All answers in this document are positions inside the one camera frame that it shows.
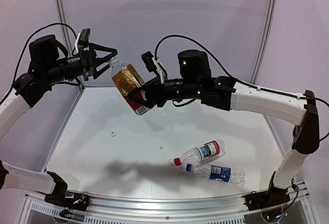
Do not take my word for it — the gold label drink bottle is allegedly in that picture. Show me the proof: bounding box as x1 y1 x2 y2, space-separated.
109 58 150 116

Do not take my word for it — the red cap water bottle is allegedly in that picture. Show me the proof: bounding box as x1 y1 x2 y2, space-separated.
168 139 226 167

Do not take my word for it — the blue cap water bottle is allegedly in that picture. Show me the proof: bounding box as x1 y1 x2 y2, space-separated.
184 163 246 185

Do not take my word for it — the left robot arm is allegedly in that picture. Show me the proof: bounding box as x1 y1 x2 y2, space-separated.
1 29 118 195

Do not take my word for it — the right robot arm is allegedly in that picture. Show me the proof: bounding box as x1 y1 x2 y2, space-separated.
128 49 320 190

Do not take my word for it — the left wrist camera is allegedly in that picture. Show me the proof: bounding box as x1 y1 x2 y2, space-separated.
72 28 90 56

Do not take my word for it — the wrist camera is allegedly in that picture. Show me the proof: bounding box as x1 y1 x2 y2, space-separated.
72 28 90 56
141 51 168 84

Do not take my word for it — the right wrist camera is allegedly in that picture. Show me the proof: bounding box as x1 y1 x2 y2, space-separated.
141 51 168 84

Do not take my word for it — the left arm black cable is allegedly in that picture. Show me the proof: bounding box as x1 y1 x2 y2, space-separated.
0 23 80 104

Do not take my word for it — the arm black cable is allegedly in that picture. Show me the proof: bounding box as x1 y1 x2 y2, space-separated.
154 35 329 142
0 23 80 104

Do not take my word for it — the left aluminium wall post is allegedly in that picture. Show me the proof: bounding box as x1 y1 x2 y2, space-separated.
52 0 85 91

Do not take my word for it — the aluminium wall post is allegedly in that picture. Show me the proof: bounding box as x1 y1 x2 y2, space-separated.
248 0 281 91
52 0 85 91

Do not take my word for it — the aluminium front rail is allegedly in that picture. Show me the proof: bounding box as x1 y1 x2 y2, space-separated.
24 180 316 224

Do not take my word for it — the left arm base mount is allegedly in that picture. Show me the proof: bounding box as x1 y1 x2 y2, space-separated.
44 172 90 219

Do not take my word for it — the right aluminium wall post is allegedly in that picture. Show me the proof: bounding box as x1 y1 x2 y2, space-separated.
248 0 281 91

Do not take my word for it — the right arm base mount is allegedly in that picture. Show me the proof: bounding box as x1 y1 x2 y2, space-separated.
243 180 299 223

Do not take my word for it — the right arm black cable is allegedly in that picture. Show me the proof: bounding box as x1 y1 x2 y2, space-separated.
154 35 329 142

